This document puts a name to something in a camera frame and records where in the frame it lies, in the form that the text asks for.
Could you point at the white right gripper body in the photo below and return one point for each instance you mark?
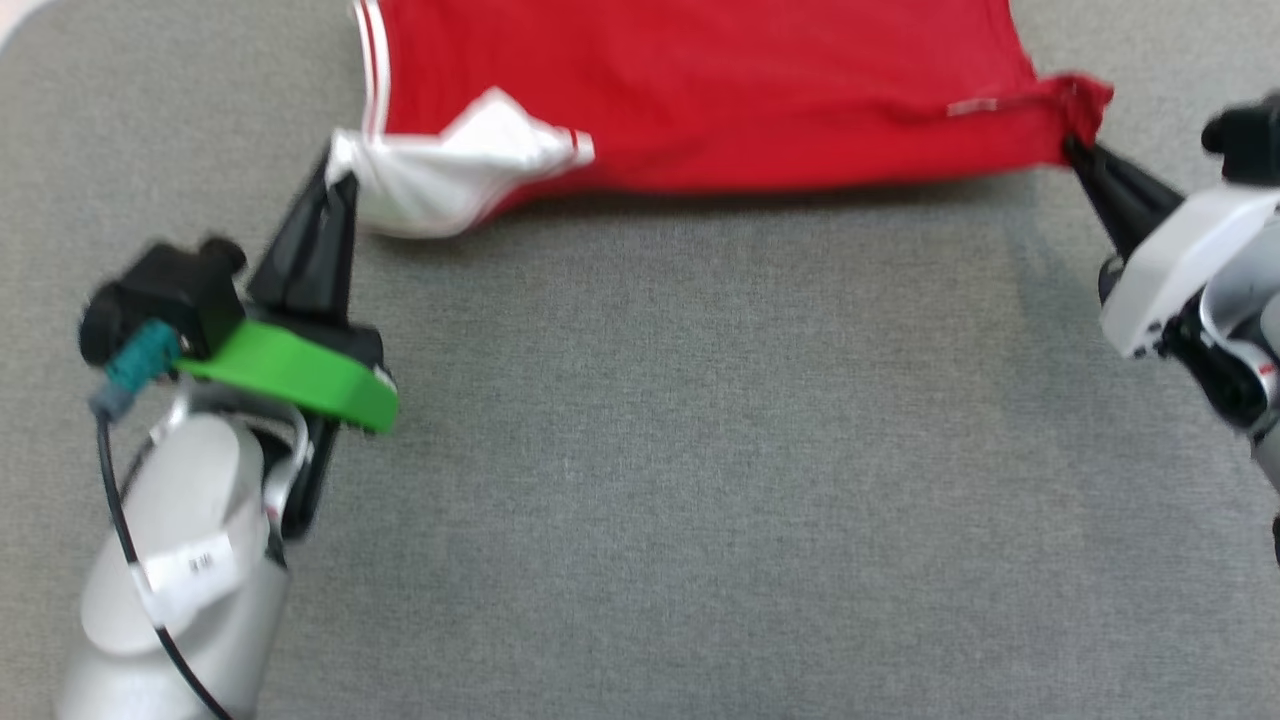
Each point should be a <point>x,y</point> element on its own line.
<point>1175,270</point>

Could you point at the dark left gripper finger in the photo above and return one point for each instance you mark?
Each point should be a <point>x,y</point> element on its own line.
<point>295,260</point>
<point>342,260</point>

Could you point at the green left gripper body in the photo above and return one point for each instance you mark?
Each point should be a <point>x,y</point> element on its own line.
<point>290,375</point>

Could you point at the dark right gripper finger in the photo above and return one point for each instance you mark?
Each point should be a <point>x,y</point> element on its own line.
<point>1110,215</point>
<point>1135,190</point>

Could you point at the red and white shirt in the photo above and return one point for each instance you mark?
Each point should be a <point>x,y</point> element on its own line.
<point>700,90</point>

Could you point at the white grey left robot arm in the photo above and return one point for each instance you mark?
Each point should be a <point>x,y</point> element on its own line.
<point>190,560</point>

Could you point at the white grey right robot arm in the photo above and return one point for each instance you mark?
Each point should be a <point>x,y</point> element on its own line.
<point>1240,360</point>

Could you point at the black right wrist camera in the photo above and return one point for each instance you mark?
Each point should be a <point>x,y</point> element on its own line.
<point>1248,140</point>

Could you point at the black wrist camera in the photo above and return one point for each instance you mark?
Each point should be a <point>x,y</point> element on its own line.
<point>165,300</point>
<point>1248,140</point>

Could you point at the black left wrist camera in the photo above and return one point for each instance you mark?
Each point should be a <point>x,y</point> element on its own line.
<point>165,300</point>

